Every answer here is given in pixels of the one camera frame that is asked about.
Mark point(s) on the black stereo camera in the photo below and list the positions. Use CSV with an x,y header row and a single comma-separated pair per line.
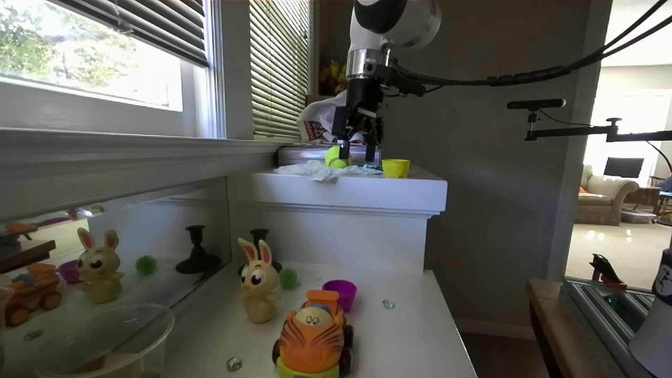
x,y
536,103

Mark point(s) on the low white counter cabinet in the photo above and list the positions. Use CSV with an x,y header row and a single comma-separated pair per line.
x,y
412,336

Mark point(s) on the orange tiger toy car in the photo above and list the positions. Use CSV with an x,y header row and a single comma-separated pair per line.
x,y
316,336

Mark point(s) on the green spiky ball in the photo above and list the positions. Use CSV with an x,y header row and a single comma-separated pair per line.
x,y
288,279

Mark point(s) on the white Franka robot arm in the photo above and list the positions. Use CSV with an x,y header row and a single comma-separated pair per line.
x,y
399,21

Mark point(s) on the small purple cup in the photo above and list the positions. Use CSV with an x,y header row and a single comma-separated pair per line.
x,y
342,294

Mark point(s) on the small clear glass bead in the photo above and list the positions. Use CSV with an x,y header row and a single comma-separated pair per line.
x,y
233,364
387,305

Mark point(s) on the slatted window blind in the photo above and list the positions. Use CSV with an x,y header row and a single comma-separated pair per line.
x,y
154,29
280,70

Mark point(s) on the clear plastic bowl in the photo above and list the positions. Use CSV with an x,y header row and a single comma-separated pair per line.
x,y
133,336

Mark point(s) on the yellow bunny toy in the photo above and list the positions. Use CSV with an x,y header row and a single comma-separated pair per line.
x,y
258,286

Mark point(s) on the tall white cabinet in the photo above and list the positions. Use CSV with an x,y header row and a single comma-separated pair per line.
x,y
348,218

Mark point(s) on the yellow-green tennis ball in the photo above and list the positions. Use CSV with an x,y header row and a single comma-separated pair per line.
x,y
333,159

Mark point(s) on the dark television screen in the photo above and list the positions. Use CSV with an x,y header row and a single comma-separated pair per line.
x,y
621,168

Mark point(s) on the small yellow cup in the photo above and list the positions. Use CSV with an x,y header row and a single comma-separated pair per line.
x,y
396,168

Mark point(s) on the white paper towel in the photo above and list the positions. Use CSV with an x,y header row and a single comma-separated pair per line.
x,y
316,171

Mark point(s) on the beige couch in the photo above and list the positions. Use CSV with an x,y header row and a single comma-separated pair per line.
x,y
604,200

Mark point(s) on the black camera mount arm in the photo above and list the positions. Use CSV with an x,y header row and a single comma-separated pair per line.
x,y
595,132

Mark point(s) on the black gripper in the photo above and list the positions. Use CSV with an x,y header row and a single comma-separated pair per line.
x,y
365,97

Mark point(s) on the wall mirror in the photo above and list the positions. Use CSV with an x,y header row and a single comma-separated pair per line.
x,y
139,223

